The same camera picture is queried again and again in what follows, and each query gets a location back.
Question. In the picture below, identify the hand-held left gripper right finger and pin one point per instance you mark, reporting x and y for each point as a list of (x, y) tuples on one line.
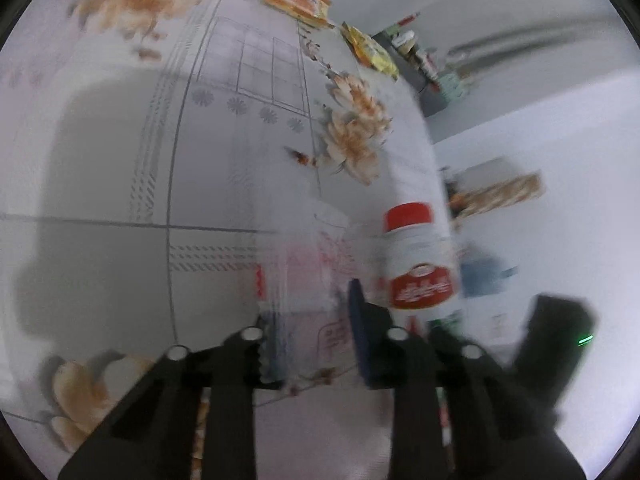
[(361, 330)]

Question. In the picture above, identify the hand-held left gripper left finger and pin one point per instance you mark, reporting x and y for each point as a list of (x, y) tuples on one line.
[(240, 360)]

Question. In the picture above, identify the clear plastic packet red print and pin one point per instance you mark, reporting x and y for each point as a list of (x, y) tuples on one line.
[(305, 280)]

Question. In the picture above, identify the white plastic bottle red cap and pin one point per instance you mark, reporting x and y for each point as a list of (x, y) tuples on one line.
[(420, 260)]

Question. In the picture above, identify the blue waste basket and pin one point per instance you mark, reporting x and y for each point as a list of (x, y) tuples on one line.
[(480, 275)]

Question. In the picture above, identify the patterned roll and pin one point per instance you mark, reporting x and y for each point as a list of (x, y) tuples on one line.
[(500, 192)]

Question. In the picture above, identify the floral tablecloth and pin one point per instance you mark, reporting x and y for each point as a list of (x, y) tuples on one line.
[(125, 160)]

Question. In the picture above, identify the grey cabinet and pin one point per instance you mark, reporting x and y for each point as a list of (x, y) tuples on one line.
[(430, 100)]

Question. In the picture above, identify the mint green desk calendar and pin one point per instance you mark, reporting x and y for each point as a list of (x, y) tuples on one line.
[(455, 89)]

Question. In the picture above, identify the yellow crinkled snack packet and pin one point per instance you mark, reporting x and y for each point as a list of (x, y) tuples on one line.
[(372, 52)]

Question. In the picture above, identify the orange food packet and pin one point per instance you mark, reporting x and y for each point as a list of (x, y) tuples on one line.
[(297, 0)]

